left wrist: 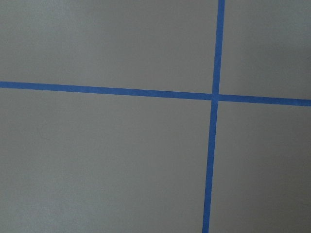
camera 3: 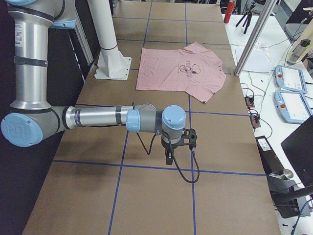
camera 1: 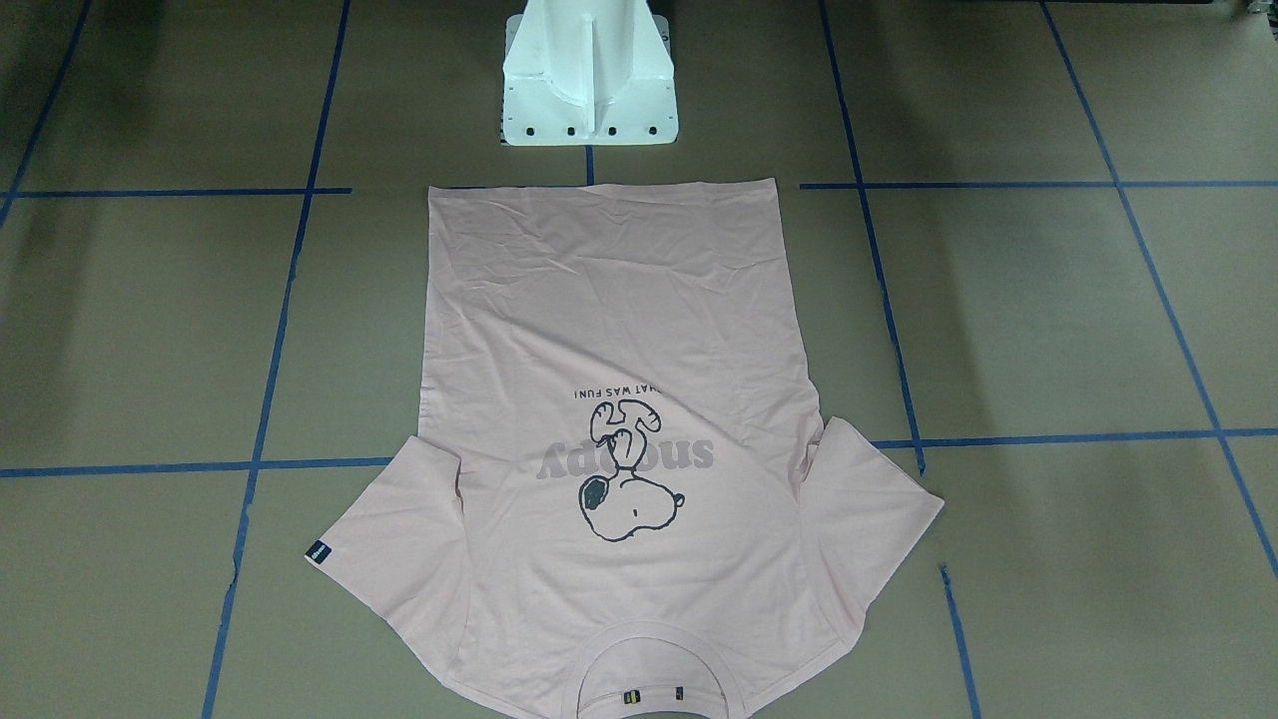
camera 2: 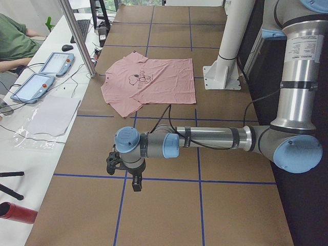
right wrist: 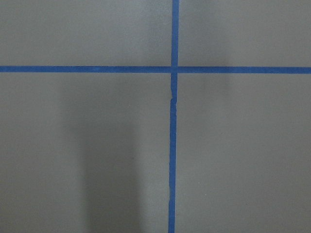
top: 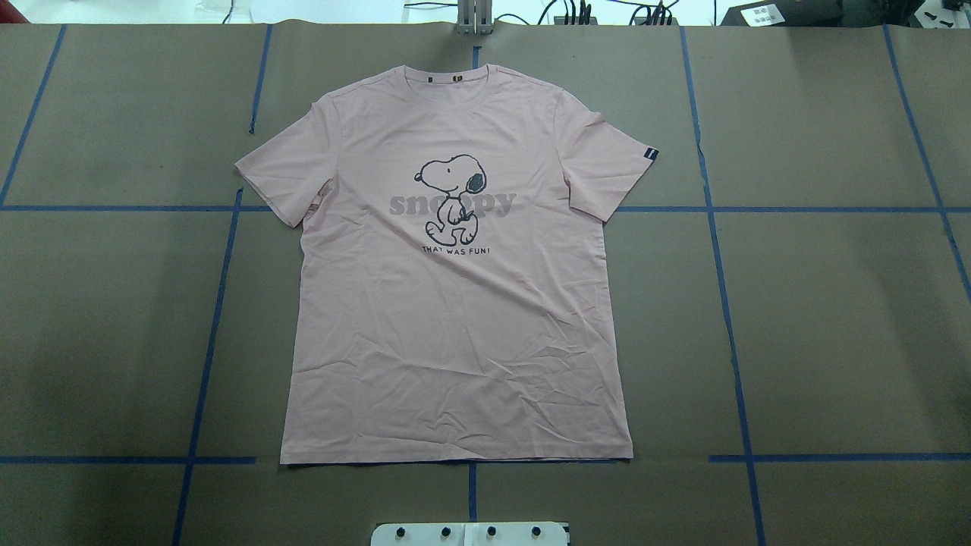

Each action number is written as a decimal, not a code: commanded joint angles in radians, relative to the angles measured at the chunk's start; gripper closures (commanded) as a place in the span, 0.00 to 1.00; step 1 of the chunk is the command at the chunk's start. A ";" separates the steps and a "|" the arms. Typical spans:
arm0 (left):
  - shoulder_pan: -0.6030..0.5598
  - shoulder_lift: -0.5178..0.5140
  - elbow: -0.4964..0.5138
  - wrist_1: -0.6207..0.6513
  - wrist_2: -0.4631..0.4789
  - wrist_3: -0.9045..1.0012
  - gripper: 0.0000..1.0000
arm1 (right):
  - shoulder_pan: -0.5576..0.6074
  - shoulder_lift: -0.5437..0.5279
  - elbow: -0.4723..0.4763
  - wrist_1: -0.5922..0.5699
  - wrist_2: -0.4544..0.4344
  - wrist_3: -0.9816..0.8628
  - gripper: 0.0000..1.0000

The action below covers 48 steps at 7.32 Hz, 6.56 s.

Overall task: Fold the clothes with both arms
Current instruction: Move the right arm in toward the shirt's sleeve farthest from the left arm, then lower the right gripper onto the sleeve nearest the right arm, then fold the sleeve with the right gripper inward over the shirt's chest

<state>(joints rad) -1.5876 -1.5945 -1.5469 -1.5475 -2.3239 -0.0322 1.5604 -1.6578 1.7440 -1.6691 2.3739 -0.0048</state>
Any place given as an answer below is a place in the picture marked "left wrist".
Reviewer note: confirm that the blue tape grid lines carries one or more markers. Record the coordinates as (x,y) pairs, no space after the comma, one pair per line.
(214,97)

